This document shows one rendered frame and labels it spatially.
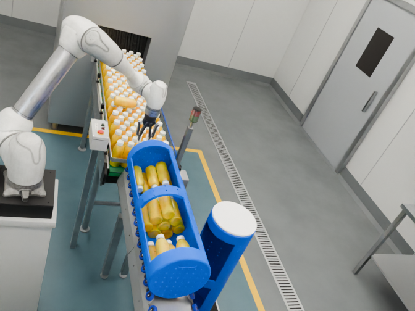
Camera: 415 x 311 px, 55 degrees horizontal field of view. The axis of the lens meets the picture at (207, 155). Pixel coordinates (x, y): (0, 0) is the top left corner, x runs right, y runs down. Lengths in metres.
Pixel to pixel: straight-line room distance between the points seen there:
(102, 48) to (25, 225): 0.90
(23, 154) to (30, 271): 0.70
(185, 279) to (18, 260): 0.89
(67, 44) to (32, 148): 0.50
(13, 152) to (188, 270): 0.92
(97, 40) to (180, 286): 1.15
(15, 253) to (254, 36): 5.70
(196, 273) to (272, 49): 5.90
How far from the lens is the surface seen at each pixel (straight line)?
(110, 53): 1.92
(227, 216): 2.34
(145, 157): 2.41
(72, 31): 2.02
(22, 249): 2.21
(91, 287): 3.08
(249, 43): 7.14
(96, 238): 3.37
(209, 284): 2.56
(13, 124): 2.05
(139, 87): 2.40
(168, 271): 1.78
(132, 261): 2.13
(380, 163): 5.32
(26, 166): 1.94
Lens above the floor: 2.48
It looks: 32 degrees down
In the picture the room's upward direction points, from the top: 23 degrees clockwise
